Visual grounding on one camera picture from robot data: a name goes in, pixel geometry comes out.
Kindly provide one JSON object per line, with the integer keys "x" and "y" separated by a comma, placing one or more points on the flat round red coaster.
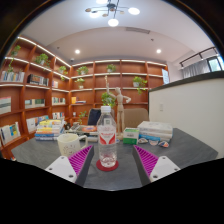
{"x": 100, "y": 167}

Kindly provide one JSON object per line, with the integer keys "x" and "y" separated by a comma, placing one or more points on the colourful book stack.
{"x": 50, "y": 130}

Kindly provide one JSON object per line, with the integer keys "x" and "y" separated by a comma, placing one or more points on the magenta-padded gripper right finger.
{"x": 163, "y": 168}

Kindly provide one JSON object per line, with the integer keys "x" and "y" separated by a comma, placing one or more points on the green and white box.
{"x": 130, "y": 136}

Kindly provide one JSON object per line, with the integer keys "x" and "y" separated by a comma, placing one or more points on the small round badge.
{"x": 143, "y": 140}
{"x": 153, "y": 142}
{"x": 163, "y": 144}

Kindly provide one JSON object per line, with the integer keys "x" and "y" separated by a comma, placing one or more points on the dark book stack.
{"x": 83, "y": 130}

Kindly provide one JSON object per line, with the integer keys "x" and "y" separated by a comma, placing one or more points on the wooden artist mannequin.
{"x": 120, "y": 106}

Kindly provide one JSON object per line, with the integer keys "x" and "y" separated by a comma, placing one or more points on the beige chair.
{"x": 136, "y": 118}

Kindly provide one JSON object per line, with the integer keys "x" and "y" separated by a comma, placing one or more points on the orange wooden shelf unit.
{"x": 36, "y": 90}

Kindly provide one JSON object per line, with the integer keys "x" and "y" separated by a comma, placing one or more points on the recessed ceiling spotlight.
{"x": 77, "y": 51}
{"x": 158, "y": 51}

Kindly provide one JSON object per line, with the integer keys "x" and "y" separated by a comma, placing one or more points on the white wall socket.
{"x": 161, "y": 106}

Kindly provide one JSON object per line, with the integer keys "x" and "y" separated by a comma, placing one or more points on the black ceiling track rail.
{"x": 196, "y": 56}

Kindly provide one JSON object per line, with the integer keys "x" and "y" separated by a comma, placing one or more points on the clear plastic water bottle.
{"x": 107, "y": 143}

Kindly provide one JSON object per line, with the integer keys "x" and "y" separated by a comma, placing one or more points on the white package stack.
{"x": 155, "y": 130}

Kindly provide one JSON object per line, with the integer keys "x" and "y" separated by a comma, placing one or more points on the dark chair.
{"x": 94, "y": 117}

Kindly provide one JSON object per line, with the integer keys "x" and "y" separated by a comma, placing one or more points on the window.
{"x": 216, "y": 64}

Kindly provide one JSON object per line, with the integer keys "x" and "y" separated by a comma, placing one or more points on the white ceramic mug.
{"x": 68, "y": 145}

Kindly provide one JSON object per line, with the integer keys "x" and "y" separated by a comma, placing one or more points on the grey curtain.
{"x": 195, "y": 69}

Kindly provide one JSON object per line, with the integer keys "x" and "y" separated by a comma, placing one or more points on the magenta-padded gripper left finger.
{"x": 61, "y": 168}

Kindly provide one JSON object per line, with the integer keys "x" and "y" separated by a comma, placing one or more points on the branched ceiling chandelier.
{"x": 112, "y": 11}

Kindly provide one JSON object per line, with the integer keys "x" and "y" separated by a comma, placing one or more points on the white partition with dark cap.
{"x": 186, "y": 113}

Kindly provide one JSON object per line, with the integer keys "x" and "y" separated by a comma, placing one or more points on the ceiling air vent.
{"x": 137, "y": 30}

